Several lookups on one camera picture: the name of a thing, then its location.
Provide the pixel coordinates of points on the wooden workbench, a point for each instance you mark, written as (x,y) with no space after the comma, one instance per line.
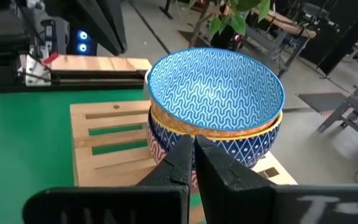
(284,26)

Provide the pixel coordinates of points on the green plant in white pot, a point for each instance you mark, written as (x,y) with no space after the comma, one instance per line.
(238,23)

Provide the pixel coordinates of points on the grey-blue radial-pattern bowl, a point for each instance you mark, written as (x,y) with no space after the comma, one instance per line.
(157,146)

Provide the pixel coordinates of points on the black mat with hazard stripe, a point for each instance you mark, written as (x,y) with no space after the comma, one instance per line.
(322,101)

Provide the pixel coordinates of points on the blue wave-pattern bowl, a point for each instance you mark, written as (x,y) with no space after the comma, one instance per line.
(213,90)

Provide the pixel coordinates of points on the red tag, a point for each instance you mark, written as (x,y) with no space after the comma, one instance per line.
(50,59)

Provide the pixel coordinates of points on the yellow patterned bowl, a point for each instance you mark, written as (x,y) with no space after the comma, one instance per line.
(244,146)

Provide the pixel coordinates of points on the wooden slatted shelf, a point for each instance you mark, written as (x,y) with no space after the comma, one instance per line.
(110,171)

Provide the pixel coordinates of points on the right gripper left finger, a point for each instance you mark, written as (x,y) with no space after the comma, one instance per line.
(154,205)

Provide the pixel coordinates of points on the black metal table frame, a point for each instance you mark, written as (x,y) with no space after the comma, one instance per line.
(73,81)

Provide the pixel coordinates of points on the green table mat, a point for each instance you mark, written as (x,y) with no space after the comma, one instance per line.
(17,140)

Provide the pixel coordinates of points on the black post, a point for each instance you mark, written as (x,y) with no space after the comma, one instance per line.
(346,37)

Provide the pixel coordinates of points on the white metal bracket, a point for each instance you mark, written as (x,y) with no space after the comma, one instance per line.
(37,74)

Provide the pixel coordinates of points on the black computer with blue light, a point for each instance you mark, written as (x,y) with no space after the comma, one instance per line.
(82,42)

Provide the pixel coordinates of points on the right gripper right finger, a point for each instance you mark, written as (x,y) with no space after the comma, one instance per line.
(244,205)

